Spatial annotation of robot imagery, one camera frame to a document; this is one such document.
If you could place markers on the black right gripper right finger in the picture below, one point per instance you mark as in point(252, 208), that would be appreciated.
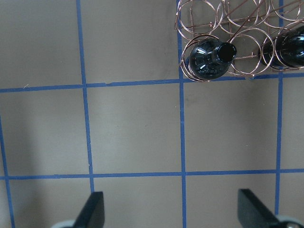
point(252, 213)

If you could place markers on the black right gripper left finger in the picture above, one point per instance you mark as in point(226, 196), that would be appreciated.
point(92, 214)

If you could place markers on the dark glass wine bottle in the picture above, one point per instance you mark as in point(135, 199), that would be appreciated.
point(211, 58)

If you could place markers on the copper wire wine rack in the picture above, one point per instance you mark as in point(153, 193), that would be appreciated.
point(247, 24)

